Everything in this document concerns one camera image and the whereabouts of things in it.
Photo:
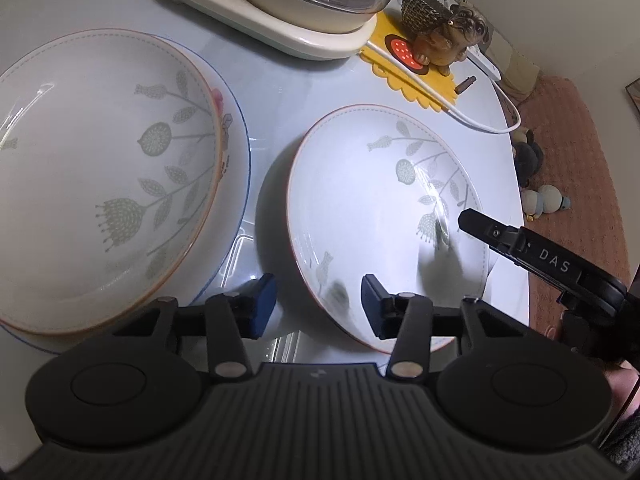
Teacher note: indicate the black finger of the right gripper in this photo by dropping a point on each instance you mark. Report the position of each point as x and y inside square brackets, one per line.
[507, 241]

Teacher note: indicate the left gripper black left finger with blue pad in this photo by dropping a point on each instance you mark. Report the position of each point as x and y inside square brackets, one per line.
[149, 343]

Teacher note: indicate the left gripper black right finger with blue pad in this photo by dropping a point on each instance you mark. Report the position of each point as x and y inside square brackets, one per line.
[412, 321]

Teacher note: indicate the white floral plate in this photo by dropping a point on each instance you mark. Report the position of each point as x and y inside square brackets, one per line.
[111, 155]
[373, 191]

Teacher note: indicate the person's hand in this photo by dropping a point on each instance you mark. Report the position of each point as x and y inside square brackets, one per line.
[624, 383]

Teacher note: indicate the blue white plush toy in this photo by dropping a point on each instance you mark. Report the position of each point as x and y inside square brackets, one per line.
[546, 200]

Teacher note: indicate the blue rimmed plate underneath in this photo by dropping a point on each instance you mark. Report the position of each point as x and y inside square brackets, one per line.
[210, 251]

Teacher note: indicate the pink textured rug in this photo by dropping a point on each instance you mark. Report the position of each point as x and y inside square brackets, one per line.
[560, 129]

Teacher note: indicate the black yellow plush toy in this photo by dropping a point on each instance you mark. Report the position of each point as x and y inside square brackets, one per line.
[528, 155]

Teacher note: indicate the beige checked cushion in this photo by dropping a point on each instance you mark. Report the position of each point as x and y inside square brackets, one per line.
[518, 75]

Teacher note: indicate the small brown cylinder piece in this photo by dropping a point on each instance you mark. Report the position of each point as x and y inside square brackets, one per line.
[465, 85]

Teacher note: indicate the yellow scalloped felt coaster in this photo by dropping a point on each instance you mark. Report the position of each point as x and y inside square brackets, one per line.
[389, 53]

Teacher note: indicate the cream kettle heating base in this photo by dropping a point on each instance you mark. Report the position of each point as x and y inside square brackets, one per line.
[292, 39]

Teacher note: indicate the picture frame on wall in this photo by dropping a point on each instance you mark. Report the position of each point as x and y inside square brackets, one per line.
[633, 93]

